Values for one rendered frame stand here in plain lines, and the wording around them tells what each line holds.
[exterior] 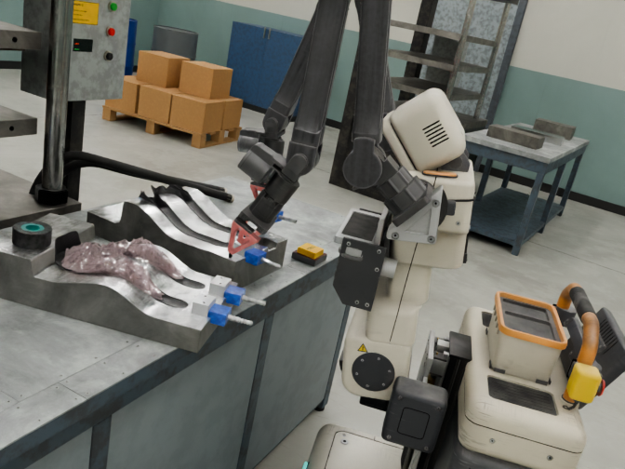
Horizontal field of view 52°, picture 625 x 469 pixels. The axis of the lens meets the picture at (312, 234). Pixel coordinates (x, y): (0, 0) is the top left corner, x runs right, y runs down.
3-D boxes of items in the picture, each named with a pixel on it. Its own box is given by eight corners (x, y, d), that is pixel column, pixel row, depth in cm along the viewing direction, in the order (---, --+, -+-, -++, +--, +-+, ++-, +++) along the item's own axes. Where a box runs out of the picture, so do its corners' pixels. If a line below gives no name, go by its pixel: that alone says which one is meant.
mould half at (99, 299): (234, 302, 156) (242, 261, 152) (197, 353, 131) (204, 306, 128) (48, 252, 161) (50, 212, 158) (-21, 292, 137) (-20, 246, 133)
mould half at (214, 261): (282, 267, 182) (290, 223, 178) (230, 294, 160) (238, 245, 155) (149, 213, 201) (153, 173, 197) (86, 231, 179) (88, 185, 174)
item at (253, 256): (283, 274, 162) (286, 254, 160) (272, 279, 158) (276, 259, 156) (241, 256, 167) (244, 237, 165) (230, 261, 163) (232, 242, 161)
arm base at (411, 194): (431, 201, 121) (432, 187, 132) (404, 168, 120) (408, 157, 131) (395, 228, 124) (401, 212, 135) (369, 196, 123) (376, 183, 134)
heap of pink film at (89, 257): (188, 274, 152) (192, 244, 149) (157, 304, 135) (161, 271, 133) (87, 247, 155) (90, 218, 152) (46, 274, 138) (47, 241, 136)
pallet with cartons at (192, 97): (240, 140, 692) (251, 71, 668) (198, 149, 620) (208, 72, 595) (150, 113, 731) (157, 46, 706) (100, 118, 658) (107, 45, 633)
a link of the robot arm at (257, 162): (310, 162, 125) (318, 154, 133) (264, 125, 125) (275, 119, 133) (275, 207, 129) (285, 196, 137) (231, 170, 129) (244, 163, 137)
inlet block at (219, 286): (266, 309, 150) (270, 288, 148) (260, 318, 145) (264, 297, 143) (213, 295, 151) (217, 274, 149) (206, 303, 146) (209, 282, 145)
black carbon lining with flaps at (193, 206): (257, 243, 177) (262, 211, 174) (223, 257, 163) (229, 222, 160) (161, 205, 190) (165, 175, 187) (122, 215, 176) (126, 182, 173)
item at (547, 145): (563, 216, 654) (593, 128, 624) (518, 257, 496) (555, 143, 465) (498, 194, 685) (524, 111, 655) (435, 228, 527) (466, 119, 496)
